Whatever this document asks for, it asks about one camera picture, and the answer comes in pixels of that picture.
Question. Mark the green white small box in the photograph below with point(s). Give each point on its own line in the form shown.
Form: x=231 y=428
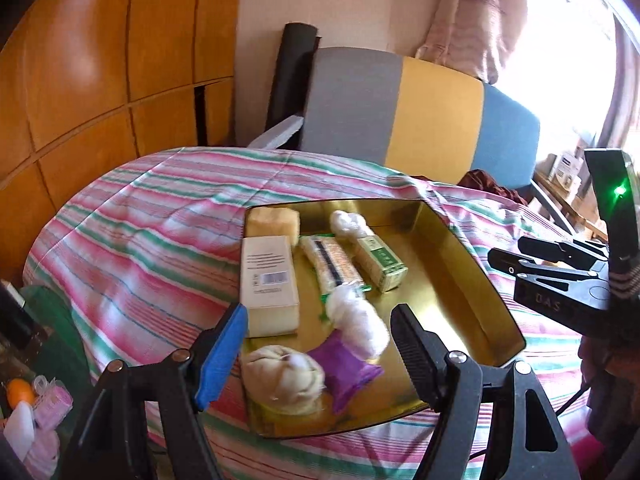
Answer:
x=385 y=270

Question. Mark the maroon cloth by headboard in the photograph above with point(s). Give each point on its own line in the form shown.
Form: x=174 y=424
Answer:
x=480 y=180

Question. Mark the wooden bedside desk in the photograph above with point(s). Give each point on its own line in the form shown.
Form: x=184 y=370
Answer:
x=569 y=209

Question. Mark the black rolled mat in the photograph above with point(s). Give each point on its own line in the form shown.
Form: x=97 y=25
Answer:
x=291 y=76

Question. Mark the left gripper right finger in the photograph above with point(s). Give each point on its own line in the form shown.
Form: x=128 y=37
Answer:
x=434 y=371

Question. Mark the large white carton box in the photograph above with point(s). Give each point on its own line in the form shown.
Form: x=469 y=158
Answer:
x=268 y=286

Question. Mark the white appliance box on desk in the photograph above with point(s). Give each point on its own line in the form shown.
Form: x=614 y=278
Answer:
x=565 y=172

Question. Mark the cracker packet green ends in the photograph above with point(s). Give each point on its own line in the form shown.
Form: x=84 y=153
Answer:
x=332 y=265

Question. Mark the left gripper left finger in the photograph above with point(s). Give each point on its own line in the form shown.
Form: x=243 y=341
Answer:
x=214 y=352

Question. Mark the cream plush bun toy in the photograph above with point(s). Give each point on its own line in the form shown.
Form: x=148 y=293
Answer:
x=283 y=380

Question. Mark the yellow sponge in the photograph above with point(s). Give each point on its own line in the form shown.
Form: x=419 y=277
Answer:
x=273 y=221

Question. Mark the wooden wardrobe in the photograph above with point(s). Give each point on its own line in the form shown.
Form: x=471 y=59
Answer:
x=87 y=85

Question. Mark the purple snack packet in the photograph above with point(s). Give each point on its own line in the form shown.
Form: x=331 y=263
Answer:
x=344 y=373

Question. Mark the pink patterned curtain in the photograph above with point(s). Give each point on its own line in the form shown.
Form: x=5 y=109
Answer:
x=474 y=37

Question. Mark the striped bed sheet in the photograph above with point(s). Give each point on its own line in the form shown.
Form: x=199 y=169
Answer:
x=148 y=255

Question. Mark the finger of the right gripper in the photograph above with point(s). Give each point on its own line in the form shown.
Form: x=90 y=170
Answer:
x=579 y=254
x=525 y=268

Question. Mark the gold metal tin box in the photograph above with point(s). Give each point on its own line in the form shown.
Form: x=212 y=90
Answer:
x=449 y=293

